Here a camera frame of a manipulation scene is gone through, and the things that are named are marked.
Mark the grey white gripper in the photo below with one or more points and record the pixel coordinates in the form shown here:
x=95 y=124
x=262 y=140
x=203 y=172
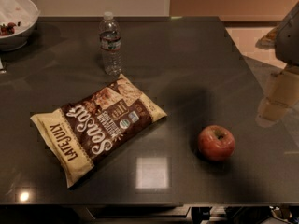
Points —
x=288 y=39

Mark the brown Late July chip bag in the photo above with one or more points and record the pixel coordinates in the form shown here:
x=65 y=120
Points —
x=83 y=133

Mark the red apple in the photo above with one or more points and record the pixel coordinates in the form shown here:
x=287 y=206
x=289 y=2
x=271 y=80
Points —
x=216 y=143

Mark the clear plastic water bottle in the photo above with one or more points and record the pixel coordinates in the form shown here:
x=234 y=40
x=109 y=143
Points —
x=110 y=44

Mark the white bowl with food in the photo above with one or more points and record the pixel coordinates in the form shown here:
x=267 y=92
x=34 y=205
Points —
x=17 y=20

